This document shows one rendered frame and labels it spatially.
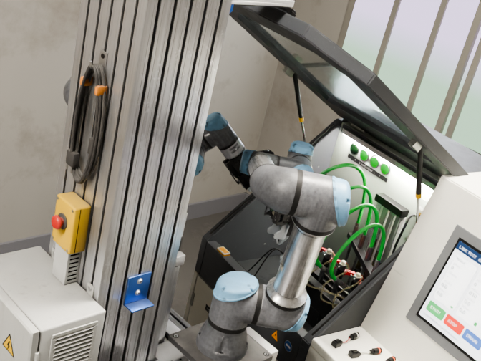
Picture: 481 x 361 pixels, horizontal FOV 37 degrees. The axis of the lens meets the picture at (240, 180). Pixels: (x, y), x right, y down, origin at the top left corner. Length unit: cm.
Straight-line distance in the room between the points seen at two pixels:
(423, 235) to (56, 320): 121
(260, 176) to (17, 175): 244
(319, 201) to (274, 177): 12
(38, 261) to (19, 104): 194
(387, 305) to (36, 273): 116
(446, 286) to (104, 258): 109
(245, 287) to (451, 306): 69
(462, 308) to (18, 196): 260
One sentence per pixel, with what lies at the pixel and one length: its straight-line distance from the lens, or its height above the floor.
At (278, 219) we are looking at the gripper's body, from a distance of 226.
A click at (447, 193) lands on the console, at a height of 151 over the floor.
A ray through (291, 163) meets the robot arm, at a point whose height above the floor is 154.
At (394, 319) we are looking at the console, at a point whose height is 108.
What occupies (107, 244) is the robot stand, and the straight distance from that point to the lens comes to 178.
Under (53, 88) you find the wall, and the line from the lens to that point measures 390.
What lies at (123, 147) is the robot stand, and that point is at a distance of 166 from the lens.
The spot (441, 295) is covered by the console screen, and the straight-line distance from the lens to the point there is 233.
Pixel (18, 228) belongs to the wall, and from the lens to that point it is 420.
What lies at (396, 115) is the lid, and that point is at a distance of 206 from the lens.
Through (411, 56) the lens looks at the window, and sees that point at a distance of 430.
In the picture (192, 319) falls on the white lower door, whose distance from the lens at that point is 297.
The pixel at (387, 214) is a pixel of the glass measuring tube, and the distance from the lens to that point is 277.
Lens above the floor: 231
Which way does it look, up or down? 24 degrees down
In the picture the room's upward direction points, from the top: 14 degrees clockwise
